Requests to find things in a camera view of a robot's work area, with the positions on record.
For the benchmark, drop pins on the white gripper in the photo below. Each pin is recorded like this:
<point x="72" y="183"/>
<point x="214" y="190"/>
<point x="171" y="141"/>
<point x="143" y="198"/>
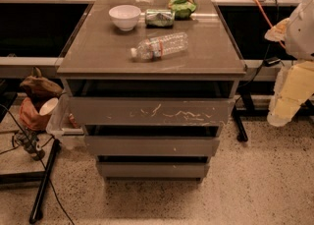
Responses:
<point x="300" y="35"/>

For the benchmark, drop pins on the grey drawer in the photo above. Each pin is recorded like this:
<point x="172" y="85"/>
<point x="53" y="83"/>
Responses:
<point x="150" y="111"/>
<point x="150" y="146"/>
<point x="159" y="170"/>

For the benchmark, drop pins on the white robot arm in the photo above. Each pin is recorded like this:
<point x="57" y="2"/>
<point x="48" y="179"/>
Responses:
<point x="293" y="85"/>

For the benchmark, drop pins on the grey drawer cabinet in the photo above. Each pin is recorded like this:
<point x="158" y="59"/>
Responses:
<point x="99" y="64"/>

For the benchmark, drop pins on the grey bottom drawer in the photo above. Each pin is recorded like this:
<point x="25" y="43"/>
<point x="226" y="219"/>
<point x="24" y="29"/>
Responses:
<point x="159" y="170"/>

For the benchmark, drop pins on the grey top drawer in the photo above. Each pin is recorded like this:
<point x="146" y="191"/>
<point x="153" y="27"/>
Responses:
<point x="150" y="111"/>

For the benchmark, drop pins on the black power adapter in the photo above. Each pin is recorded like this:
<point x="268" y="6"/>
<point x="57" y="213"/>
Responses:
<point x="269" y="62"/>

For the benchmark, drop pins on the green chip bag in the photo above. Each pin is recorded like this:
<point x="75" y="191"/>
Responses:
<point x="182" y="8"/>

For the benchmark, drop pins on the clear plastic water bottle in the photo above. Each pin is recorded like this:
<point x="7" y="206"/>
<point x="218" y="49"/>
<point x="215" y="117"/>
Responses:
<point x="160" y="46"/>

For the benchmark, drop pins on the green soda can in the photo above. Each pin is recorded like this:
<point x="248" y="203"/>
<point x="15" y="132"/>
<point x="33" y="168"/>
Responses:
<point x="159" y="18"/>

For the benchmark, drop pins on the white ceramic bowl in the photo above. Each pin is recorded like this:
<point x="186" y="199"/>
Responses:
<point x="125" y="17"/>

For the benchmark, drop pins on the clear plastic bin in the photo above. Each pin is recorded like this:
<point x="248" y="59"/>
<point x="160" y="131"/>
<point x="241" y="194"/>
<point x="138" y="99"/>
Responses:
<point x="61" y="128"/>

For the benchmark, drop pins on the white cup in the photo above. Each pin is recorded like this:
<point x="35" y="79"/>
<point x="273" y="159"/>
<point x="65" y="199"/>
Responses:
<point x="48" y="107"/>

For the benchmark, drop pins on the brown cloth bag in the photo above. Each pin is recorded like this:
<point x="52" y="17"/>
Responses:
<point x="38" y="87"/>

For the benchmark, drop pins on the orange cloth bag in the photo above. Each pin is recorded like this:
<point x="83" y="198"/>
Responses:
<point x="30" y="118"/>

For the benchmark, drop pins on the small grey device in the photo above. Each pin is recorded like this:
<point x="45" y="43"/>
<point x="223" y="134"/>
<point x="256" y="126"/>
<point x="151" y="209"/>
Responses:
<point x="29" y="141"/>

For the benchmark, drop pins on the black stand leg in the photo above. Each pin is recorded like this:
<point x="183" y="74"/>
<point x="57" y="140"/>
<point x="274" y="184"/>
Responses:
<point x="36" y="213"/>

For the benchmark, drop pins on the black table frame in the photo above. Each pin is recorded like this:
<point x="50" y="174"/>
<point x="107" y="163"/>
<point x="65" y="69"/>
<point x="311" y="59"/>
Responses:
<point x="245" y="107"/>

